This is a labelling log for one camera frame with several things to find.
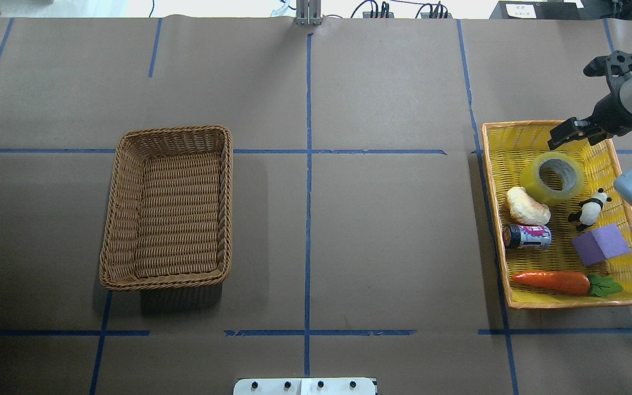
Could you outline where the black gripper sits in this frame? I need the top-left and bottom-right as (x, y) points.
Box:
(548, 94), (632, 151)

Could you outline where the yellow tape roll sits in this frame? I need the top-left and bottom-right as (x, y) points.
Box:
(520, 151), (585, 207)

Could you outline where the yellow plastic basket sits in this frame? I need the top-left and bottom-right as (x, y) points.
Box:
(479, 120), (632, 308)

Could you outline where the brown wicker basket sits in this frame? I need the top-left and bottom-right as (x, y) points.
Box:
(99, 125), (234, 292)

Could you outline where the toy panda figure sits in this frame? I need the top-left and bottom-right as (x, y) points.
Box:
(567, 188), (612, 232)

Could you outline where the toy bread croissant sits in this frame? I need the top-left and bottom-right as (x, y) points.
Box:
(506, 187), (551, 227)

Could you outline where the small drink can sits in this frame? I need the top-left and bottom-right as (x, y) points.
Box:
(501, 223), (552, 249)

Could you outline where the purple foam cube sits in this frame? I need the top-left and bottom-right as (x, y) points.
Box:
(572, 223), (630, 267)

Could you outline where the black box with label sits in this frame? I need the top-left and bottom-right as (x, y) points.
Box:
(489, 1), (582, 20)

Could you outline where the toy orange carrot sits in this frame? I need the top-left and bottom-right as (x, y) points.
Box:
(511, 270), (624, 298)

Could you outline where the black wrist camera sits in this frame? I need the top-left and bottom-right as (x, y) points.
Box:
(583, 50), (632, 78)

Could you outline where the aluminium frame post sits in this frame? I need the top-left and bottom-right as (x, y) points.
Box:
(294, 0), (323, 26)

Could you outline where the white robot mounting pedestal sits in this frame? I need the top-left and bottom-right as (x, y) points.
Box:
(233, 377), (379, 394)

